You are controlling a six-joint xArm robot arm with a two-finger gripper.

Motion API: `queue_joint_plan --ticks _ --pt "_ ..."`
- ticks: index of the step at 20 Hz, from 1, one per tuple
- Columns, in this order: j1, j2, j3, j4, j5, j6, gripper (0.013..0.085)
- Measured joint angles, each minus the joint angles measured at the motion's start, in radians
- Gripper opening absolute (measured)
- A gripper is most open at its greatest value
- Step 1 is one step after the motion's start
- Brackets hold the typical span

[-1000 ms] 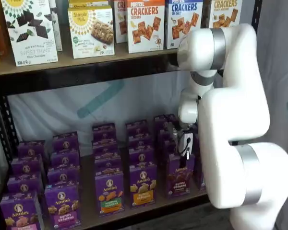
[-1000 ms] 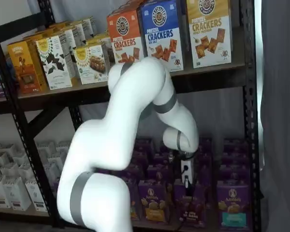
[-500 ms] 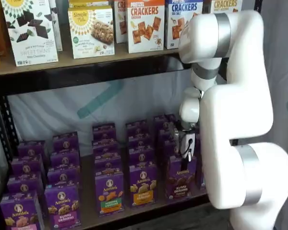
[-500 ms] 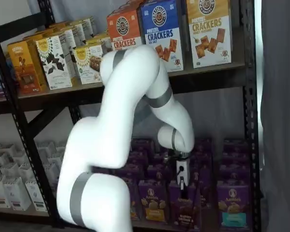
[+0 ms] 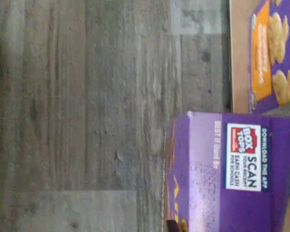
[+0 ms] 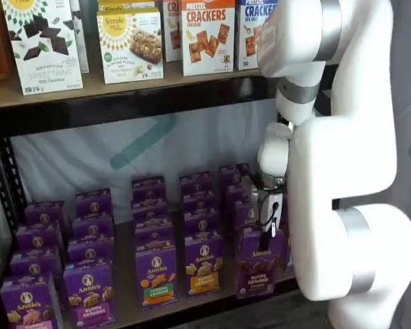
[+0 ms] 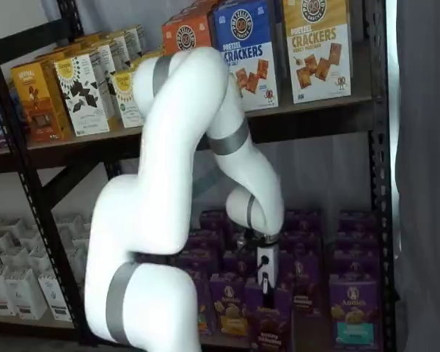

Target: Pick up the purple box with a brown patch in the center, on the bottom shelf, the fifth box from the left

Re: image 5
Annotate purple box brown patch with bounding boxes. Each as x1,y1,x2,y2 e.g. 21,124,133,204
162,110,290,232

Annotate purple box orange patch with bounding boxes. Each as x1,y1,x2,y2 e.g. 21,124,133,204
247,0,290,117

